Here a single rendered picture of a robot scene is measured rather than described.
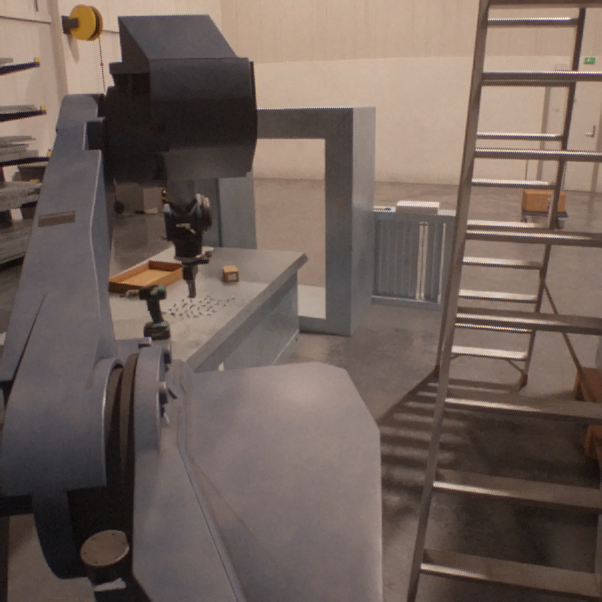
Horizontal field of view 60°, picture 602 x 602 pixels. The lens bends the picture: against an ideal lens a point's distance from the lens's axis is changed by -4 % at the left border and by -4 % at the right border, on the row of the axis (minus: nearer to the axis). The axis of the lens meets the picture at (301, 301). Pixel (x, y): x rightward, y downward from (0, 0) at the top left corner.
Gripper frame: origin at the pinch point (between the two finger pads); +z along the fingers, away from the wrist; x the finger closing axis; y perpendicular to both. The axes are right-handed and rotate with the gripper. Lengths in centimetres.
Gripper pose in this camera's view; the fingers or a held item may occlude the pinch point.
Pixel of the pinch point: (192, 292)
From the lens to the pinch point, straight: 255.1
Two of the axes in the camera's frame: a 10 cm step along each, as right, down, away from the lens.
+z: 0.2, 9.4, 3.5
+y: -10.0, 0.2, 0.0
